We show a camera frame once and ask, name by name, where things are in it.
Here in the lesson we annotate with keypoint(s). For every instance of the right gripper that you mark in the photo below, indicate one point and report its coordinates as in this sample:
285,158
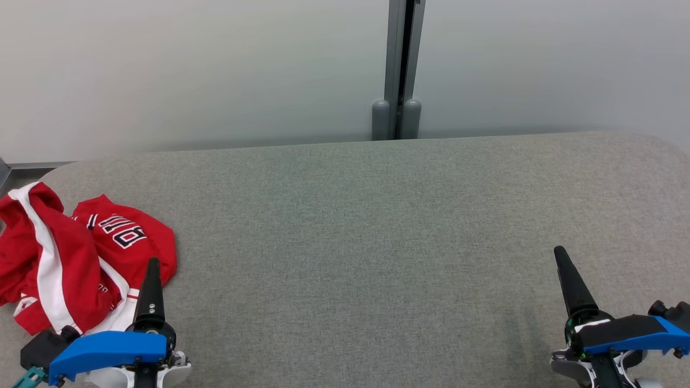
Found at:
604,372

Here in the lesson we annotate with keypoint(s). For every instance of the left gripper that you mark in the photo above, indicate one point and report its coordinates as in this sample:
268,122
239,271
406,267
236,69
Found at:
172,372

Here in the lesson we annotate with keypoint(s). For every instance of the red white lettered jersey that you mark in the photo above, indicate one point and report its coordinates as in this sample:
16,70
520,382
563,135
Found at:
145,242

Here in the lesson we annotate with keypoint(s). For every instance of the red shorts with white stripes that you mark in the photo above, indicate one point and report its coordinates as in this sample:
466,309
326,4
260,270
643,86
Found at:
70,258

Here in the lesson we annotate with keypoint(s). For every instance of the white partition panel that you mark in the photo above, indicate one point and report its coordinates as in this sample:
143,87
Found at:
555,64
188,70

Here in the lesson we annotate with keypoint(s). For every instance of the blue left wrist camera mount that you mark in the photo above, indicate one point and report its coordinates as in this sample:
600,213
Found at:
108,350

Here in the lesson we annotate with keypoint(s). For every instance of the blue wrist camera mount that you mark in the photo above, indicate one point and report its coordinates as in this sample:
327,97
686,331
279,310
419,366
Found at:
636,334
108,350

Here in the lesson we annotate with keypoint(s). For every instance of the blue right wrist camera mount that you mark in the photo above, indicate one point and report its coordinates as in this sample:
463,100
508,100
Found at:
636,334

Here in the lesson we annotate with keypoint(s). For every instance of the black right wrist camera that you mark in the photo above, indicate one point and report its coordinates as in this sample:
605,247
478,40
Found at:
674,312

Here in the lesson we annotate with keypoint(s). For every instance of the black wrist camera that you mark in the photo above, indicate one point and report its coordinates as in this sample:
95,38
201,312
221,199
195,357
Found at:
43,347
674,312

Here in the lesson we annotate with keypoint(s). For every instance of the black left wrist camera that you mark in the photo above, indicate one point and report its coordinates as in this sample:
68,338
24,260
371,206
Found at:
43,347

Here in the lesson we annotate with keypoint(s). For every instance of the grey rounded post foot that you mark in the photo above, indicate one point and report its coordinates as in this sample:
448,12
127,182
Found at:
411,121
380,121

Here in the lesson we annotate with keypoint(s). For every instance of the grey metal partition post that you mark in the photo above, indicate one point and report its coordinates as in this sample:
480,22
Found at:
393,54

